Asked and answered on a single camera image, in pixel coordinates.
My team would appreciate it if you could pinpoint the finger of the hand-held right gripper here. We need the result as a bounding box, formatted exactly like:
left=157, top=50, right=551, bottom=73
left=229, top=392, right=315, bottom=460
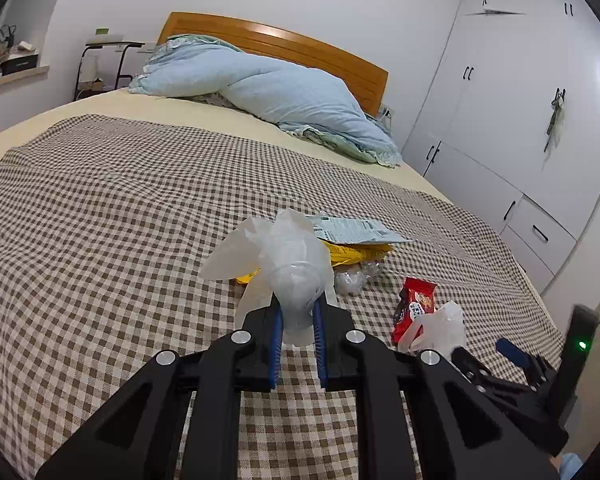
left=450, top=346, right=530, bottom=407
left=496, top=337, right=557, bottom=392

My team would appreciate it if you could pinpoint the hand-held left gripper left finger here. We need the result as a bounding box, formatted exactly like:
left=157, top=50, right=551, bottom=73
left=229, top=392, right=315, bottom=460
left=35, top=304, right=284, bottom=480

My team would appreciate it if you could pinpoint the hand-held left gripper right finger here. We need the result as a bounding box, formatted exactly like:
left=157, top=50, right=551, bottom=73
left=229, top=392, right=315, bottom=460
left=312, top=302, right=562, bottom=480

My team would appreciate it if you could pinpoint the red cookie packet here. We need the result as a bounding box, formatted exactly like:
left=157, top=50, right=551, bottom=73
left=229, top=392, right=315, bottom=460
left=391, top=276, right=439, bottom=345

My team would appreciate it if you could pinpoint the person's light blue pajamas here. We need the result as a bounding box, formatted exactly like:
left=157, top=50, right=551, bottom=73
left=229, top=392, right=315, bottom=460
left=560, top=452, right=583, bottom=480

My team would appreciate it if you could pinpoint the yellow snack bag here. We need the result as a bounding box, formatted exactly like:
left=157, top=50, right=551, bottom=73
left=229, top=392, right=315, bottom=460
left=236, top=239, right=394, bottom=287

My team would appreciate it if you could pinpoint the printed paper leaflet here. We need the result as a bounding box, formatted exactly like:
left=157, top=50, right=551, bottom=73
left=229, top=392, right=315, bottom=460
left=305, top=214, right=414, bottom=247

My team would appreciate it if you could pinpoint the brown checkered bedspread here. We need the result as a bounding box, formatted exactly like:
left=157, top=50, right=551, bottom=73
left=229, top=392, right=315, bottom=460
left=0, top=115, right=566, bottom=480

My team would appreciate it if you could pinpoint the pale mesh bag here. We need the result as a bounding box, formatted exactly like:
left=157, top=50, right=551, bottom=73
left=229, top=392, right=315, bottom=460
left=544, top=87, right=567, bottom=153

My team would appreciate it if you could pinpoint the light blue duvet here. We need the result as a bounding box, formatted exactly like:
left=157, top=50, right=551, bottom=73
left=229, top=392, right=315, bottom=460
left=128, top=34, right=404, bottom=169

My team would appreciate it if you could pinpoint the white built-in wardrobe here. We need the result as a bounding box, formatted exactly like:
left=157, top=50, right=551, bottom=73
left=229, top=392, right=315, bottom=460
left=402, top=0, right=600, bottom=291

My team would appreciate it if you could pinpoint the wooden headboard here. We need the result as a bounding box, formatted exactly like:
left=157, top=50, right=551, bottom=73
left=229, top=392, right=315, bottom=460
left=157, top=11, right=390, bottom=117

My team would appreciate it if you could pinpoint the beige windowsill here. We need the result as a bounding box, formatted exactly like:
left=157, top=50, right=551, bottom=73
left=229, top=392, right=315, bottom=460
left=0, top=64, right=49, bottom=93

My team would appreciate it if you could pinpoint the black storage box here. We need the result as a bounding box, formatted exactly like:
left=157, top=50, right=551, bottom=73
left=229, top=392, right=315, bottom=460
left=0, top=52, right=40, bottom=75

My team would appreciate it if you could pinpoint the black frame side table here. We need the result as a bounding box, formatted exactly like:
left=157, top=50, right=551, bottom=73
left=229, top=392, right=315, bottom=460
left=72, top=40, right=146, bottom=103

